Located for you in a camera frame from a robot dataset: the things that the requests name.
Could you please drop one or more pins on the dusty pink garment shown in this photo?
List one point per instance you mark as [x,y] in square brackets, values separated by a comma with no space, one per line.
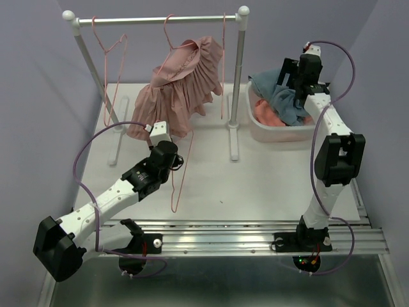
[180,88]

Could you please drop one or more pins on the blue grey garment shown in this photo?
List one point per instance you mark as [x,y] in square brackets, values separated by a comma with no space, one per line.
[280,98]

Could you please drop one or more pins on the aluminium mounting rail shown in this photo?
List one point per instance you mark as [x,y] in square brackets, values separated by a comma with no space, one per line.
[177,238]

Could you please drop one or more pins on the white plastic basket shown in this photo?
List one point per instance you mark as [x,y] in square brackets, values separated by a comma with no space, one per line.
[268,134]

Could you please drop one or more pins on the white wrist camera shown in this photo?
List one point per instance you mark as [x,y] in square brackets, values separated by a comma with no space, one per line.
[311,49]
[158,132]

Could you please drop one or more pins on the pink hanger with dusty garment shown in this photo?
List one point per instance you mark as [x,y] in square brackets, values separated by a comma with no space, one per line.
[171,41]

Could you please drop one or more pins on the white metal clothes rack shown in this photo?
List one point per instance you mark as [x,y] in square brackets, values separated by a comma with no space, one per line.
[241,18]

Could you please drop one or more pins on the salmon pink skirt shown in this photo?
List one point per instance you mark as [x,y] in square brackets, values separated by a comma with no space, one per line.
[266,115]

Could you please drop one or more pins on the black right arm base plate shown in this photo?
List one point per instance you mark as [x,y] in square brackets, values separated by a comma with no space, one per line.
[288,242]

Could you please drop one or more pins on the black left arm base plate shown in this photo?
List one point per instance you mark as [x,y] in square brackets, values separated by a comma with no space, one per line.
[146,244]

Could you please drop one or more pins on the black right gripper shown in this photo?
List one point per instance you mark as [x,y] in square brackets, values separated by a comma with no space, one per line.
[290,66]

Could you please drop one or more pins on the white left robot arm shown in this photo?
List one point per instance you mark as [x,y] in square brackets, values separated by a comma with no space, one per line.
[62,245]

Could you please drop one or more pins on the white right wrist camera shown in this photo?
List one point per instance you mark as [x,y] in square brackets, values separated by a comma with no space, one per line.
[311,49]

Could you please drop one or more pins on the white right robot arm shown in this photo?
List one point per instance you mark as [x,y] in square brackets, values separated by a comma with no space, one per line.
[335,160]

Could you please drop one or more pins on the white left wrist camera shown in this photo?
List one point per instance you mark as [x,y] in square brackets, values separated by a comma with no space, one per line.
[158,132]

